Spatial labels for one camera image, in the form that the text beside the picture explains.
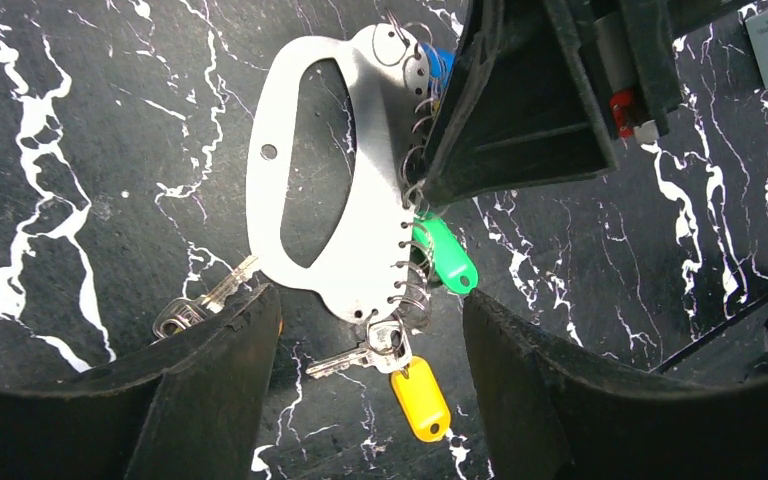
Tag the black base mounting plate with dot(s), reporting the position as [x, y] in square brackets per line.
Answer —
[734, 352]

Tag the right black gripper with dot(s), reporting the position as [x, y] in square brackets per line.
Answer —
[538, 88]

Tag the green key tag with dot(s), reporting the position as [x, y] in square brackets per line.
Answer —
[451, 263]

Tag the silver key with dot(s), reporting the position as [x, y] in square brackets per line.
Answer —
[182, 313]

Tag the blue key tag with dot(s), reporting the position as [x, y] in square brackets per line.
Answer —
[440, 63]

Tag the yellow key tag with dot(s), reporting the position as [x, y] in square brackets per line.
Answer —
[422, 401]

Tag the silver metal keyring plate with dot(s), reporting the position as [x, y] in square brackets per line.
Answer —
[325, 203]

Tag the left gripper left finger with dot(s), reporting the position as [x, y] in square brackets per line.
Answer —
[187, 407]

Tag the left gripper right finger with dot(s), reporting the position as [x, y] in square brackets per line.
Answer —
[554, 410]

